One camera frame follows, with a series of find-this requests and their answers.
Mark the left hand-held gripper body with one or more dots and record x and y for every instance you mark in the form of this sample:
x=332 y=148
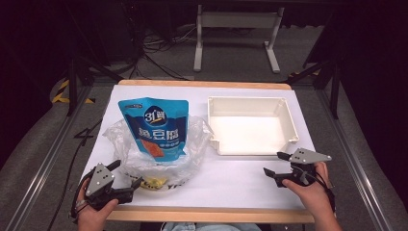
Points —
x=101 y=179

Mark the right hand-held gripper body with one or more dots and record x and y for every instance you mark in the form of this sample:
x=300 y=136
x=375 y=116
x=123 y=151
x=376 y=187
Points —
x=308 y=156

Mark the white plastic box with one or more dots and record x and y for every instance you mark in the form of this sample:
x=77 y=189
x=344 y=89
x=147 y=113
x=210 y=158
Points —
x=250 y=131

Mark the blue snack pouch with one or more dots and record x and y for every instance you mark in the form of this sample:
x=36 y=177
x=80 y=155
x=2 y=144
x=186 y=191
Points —
x=157 y=128

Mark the clear plastic bag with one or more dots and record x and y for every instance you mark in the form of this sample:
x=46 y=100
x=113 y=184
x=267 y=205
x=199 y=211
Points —
x=198 y=134

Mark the person's left hand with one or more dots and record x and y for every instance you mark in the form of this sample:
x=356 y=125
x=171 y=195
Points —
x=93 y=217

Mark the person's right hand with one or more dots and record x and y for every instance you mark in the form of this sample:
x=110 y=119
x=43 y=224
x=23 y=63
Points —
x=316 y=195

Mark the yellow packet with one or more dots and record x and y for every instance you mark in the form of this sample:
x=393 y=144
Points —
x=155 y=183

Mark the white paper sheet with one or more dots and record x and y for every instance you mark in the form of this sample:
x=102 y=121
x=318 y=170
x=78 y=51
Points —
x=231 y=183

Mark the black tripod stand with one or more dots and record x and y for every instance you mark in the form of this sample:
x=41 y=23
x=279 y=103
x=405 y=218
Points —
x=335 y=89
x=73 y=83

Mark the wooden table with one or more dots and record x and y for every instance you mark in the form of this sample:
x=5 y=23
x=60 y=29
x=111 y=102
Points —
x=208 y=215

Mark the yellow black floor tape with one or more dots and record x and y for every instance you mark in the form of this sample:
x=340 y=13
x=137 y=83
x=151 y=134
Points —
x=61 y=94

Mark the white metal stand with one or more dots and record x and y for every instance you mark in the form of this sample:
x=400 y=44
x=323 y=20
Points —
x=237 y=20

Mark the aluminium rail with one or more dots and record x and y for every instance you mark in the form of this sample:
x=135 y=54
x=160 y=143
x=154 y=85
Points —
x=48 y=160
x=356 y=166

